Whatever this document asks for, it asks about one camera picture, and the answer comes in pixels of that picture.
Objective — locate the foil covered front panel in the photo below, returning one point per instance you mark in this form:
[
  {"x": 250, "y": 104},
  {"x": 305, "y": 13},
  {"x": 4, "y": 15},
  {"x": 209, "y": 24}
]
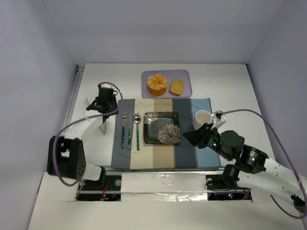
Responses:
[{"x": 163, "y": 187}]

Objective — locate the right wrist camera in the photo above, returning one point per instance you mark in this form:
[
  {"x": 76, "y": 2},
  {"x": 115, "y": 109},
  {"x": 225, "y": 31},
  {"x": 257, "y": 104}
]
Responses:
[{"x": 219, "y": 119}]

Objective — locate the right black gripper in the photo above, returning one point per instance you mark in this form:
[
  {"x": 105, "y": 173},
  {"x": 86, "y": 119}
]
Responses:
[{"x": 204, "y": 135}]

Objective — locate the lavender serving tray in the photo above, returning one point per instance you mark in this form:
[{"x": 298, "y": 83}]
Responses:
[{"x": 171, "y": 75}]

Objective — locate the striped cloth placemat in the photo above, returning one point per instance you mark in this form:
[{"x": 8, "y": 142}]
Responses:
[{"x": 156, "y": 156}]

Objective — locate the slice of bread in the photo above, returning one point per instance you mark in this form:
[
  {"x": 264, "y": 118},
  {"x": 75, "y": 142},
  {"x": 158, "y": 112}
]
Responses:
[{"x": 177, "y": 87}]

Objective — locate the fork with teal handle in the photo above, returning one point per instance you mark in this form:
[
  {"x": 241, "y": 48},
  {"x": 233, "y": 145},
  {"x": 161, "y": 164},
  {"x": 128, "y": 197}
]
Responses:
[{"x": 124, "y": 119}]

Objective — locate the aluminium frame rail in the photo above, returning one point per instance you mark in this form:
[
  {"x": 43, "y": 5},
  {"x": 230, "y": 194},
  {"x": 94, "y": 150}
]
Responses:
[{"x": 71, "y": 105}]

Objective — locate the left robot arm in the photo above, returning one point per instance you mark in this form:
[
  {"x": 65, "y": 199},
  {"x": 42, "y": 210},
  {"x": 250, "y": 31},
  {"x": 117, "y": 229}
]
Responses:
[{"x": 66, "y": 155}]

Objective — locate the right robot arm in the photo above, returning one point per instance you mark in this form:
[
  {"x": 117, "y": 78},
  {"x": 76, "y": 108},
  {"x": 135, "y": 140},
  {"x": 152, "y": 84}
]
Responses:
[{"x": 253, "y": 169}]

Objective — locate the black floral square plate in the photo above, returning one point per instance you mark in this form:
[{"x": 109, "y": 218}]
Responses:
[{"x": 161, "y": 128}]

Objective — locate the white ceramic mug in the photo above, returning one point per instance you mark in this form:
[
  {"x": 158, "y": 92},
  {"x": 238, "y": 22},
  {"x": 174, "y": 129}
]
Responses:
[{"x": 202, "y": 117}]

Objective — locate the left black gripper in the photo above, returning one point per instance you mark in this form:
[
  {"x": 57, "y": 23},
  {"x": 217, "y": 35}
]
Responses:
[{"x": 96, "y": 106}]

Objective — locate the spoon with teal handle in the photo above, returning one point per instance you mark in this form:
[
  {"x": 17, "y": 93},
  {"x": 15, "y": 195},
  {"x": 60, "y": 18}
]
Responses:
[{"x": 137, "y": 121}]

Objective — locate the orange bundt cake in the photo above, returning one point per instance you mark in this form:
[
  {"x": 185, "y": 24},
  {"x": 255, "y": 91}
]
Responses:
[{"x": 157, "y": 84}]

